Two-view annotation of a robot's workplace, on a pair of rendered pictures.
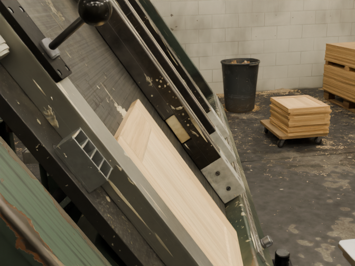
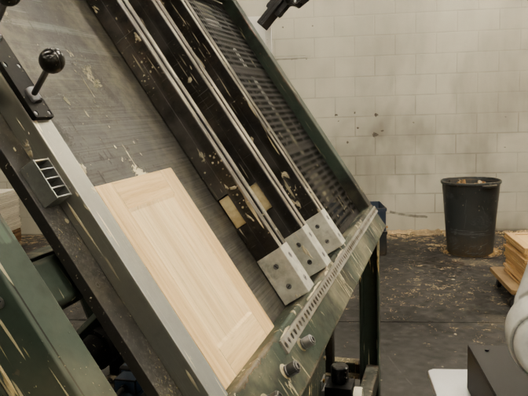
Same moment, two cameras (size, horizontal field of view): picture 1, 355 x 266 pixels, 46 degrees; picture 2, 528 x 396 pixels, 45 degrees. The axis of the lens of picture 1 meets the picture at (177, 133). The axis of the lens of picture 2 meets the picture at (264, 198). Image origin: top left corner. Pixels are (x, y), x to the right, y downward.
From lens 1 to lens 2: 58 cm
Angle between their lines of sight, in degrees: 17
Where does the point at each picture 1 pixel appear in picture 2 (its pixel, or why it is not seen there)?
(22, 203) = not seen: outside the picture
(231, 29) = (466, 136)
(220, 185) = (280, 281)
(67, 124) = (39, 155)
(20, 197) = not seen: outside the picture
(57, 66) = (36, 108)
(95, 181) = (48, 198)
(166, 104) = (219, 183)
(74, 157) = (34, 177)
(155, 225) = (104, 249)
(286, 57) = not seen: outside the picture
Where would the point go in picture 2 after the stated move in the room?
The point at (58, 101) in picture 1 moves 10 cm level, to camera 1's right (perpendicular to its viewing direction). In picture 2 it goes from (33, 135) to (90, 134)
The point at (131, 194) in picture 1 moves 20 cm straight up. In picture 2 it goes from (86, 218) to (76, 88)
